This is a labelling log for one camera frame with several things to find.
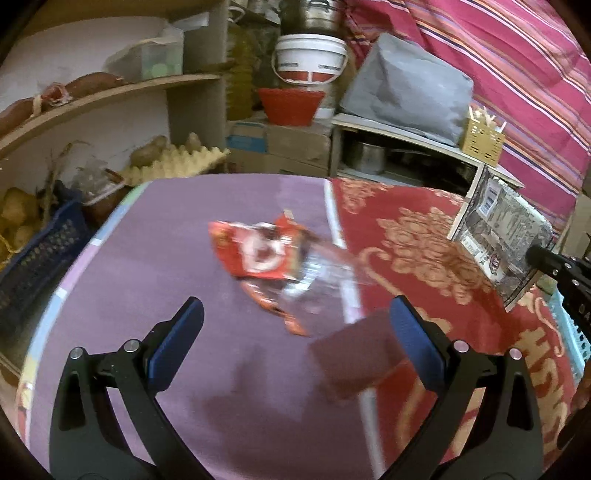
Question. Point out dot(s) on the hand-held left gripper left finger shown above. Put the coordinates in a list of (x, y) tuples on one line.
[(178, 341)]

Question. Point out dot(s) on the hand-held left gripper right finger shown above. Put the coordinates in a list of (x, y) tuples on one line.
[(413, 346)]

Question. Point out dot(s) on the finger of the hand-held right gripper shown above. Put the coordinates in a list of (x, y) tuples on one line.
[(545, 259)]

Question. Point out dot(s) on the silver printed packet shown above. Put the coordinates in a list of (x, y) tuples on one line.
[(503, 235)]

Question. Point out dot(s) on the light blue plastic basket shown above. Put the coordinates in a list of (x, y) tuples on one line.
[(570, 341)]

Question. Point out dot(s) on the clear plastic wrapper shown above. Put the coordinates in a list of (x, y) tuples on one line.
[(323, 286)]

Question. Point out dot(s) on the red snack wrapper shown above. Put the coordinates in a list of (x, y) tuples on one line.
[(240, 249)]

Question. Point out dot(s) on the purple blanket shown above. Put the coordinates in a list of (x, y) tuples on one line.
[(161, 258)]

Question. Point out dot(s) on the red floral blanket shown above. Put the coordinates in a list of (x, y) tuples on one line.
[(415, 258)]

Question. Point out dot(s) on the yellow plastic basket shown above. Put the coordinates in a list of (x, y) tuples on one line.
[(480, 143)]

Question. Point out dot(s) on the bunch of pale sticks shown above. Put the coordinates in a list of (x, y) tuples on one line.
[(485, 117)]

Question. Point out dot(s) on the dark blue crate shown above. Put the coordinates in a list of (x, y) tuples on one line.
[(41, 258)]

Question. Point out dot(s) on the brown basket with plastic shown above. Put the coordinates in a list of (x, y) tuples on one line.
[(101, 198)]

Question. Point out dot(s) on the yellow egg tray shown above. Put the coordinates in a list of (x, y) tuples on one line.
[(184, 164)]

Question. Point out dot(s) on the pink striped cloth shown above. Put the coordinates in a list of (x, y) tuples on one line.
[(521, 69)]

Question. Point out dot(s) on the small steel pot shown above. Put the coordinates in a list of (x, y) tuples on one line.
[(367, 159)]

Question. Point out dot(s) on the large potato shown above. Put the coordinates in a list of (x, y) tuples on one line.
[(150, 150)]

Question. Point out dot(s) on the small potato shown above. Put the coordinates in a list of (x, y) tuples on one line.
[(194, 142)]

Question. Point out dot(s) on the grey wooden cabinet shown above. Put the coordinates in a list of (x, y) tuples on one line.
[(392, 127)]

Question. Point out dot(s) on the net bag of potatoes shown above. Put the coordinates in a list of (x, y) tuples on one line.
[(18, 217)]

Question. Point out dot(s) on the dried plant stalks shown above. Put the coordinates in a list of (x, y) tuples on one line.
[(57, 175)]

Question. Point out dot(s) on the teal box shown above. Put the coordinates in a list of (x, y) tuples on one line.
[(244, 138)]

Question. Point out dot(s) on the wooden shelf unit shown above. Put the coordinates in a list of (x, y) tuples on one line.
[(194, 115)]

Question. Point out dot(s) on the brown cardboard box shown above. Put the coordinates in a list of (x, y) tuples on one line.
[(295, 147)]

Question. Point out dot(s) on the red plastic basket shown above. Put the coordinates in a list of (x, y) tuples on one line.
[(291, 106)]

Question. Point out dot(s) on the sweet potato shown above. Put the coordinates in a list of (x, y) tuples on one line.
[(18, 115), (97, 83)]

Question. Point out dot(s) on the yellow oil jug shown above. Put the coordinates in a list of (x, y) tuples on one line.
[(242, 78)]

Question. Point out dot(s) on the clear plastic container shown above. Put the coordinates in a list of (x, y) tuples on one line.
[(152, 60)]

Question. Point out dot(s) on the white plastic bucket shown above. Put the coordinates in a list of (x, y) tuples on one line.
[(309, 53)]

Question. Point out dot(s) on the large steel pot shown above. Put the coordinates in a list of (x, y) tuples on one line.
[(311, 18)]

